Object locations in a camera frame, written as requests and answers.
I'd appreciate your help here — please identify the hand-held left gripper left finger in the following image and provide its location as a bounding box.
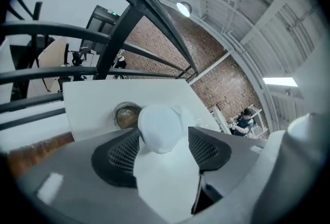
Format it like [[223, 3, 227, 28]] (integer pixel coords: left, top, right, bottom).
[[16, 127, 166, 224]]

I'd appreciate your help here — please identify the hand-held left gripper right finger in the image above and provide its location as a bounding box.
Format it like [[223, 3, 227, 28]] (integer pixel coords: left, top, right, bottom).
[[188, 126, 268, 215]]

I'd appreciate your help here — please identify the white vertical pipe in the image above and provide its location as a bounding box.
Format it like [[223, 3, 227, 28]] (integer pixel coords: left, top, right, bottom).
[[189, 51, 233, 86]]

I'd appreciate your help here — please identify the fluorescent ceiling light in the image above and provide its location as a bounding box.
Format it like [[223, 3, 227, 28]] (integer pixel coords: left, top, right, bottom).
[[262, 77, 299, 87]]

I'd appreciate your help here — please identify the black office chair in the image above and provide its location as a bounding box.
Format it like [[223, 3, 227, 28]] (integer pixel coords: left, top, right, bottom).
[[71, 46, 88, 68]]

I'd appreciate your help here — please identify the beige wooden desk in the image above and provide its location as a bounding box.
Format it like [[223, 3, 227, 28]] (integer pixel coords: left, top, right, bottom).
[[27, 37, 71, 95]]

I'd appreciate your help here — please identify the black door with green sign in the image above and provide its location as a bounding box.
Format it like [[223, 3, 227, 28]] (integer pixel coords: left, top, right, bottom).
[[80, 4, 122, 55]]

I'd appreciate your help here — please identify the black pendant lamp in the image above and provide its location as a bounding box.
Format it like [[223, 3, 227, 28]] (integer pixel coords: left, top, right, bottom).
[[176, 1, 193, 18]]

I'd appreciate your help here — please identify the black metal railing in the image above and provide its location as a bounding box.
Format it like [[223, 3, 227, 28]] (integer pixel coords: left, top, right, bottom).
[[0, 0, 200, 131]]

